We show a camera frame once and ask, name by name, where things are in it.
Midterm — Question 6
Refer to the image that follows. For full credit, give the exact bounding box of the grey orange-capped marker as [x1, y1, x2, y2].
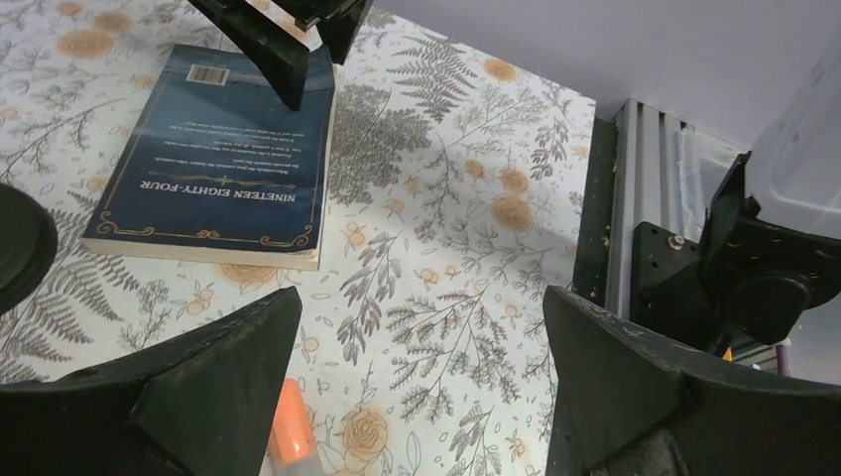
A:
[261, 378, 325, 476]

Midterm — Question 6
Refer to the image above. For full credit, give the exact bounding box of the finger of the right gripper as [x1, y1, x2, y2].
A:
[316, 0, 374, 64]
[190, 0, 310, 111]

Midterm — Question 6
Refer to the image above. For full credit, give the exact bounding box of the black microphone stand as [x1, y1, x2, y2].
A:
[1, 184, 58, 314]

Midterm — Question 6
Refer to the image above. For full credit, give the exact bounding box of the dark blue book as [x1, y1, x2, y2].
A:
[82, 45, 336, 271]

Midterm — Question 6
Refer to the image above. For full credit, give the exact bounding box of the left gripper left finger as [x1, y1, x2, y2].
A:
[1, 287, 302, 475]

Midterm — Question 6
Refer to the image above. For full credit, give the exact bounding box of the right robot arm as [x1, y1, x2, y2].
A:
[189, 1, 840, 355]

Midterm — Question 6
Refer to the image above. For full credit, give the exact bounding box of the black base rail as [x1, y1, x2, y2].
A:
[571, 118, 618, 306]

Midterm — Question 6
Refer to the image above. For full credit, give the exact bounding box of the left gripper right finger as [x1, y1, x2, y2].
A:
[542, 287, 840, 475]

